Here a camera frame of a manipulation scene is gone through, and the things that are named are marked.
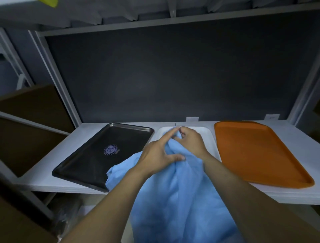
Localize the dark grey back panel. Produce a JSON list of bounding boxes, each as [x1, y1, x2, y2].
[[45, 10, 320, 124]]

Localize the person's left hand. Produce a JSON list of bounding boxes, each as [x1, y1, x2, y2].
[[134, 127, 186, 177]]

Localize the clear plastic bag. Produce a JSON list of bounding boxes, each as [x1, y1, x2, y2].
[[47, 194, 87, 238]]

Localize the person's right hand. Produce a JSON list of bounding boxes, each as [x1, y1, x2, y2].
[[174, 126, 209, 161]]

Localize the black metal tray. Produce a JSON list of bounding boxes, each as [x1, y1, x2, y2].
[[52, 123, 154, 193]]

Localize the white metal shelf frame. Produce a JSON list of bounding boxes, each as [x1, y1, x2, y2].
[[0, 0, 320, 128]]

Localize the orange plastic tray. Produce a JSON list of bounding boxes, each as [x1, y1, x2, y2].
[[214, 121, 315, 189]]

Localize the white plastic tray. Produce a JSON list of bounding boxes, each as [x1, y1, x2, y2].
[[152, 126, 221, 162]]

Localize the light blue cloth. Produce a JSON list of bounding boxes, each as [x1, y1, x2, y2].
[[105, 131, 242, 243]]

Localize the person's right forearm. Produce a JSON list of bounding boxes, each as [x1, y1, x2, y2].
[[201, 154, 320, 243]]

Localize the person's left forearm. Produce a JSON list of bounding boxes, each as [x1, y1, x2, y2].
[[60, 167, 151, 243]]

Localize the brown cardboard box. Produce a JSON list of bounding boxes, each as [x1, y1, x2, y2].
[[0, 84, 75, 178]]

